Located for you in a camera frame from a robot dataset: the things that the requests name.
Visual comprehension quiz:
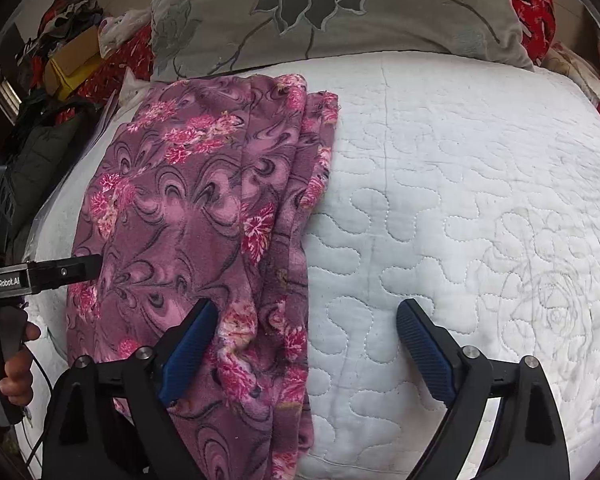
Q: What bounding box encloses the black cable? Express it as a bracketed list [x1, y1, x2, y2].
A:
[27, 350, 56, 466]

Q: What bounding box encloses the yellow cardboard box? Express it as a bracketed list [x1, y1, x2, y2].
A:
[44, 25, 103, 98]

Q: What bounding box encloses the white quilted bed cover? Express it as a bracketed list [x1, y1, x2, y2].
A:
[25, 50, 600, 480]

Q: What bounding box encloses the red floral pillow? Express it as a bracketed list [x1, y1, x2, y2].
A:
[497, 0, 556, 66]

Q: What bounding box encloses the multicoloured cloth pile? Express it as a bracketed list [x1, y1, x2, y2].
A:
[15, 0, 106, 61]

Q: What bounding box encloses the person's left hand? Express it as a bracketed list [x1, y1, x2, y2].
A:
[0, 321, 42, 407]

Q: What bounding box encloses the dark green jacket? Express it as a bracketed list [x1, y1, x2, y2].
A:
[2, 100, 103, 261]

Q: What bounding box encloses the white cloth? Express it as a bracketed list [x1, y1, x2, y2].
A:
[99, 9, 153, 58]

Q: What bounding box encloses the red floral cloth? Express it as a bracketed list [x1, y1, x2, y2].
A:
[75, 25, 153, 111]

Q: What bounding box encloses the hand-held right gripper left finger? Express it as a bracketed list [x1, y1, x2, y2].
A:
[39, 299, 220, 480]

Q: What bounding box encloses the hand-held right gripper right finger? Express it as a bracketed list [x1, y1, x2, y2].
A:
[396, 299, 571, 480]

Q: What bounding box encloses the purple floral garment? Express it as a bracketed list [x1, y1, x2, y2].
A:
[65, 74, 341, 480]

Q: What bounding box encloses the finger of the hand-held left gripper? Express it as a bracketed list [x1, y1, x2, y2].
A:
[27, 254, 103, 293]

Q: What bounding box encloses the grey floral pillow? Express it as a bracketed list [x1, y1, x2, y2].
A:
[150, 0, 536, 83]

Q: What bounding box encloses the cream floral cloth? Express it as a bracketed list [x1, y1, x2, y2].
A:
[545, 40, 600, 111]

